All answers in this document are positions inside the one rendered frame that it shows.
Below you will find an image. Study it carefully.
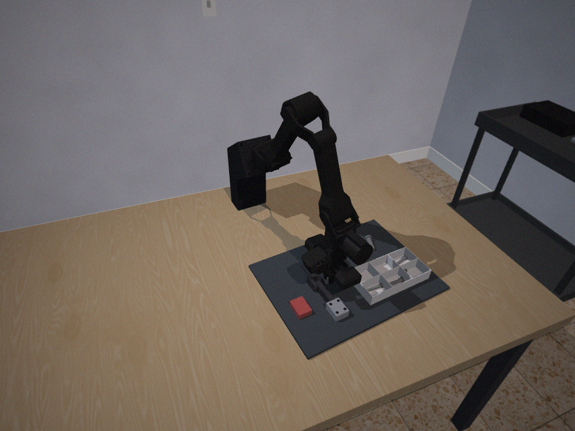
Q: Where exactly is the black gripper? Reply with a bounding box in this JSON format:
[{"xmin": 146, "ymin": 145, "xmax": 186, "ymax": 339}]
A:
[{"xmin": 305, "ymin": 234, "xmax": 362, "ymax": 290}]

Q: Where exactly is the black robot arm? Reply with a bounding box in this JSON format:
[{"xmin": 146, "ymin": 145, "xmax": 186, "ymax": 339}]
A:
[{"xmin": 247, "ymin": 91, "xmax": 373, "ymax": 275}]

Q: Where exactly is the grey flat bar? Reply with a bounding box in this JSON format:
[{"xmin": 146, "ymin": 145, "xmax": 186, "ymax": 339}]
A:
[{"xmin": 315, "ymin": 280, "xmax": 334, "ymax": 302}]

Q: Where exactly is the white mounting block with four holes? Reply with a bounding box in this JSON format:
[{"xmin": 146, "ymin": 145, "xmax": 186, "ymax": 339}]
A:
[{"xmin": 326, "ymin": 298, "xmax": 349, "ymax": 322}]

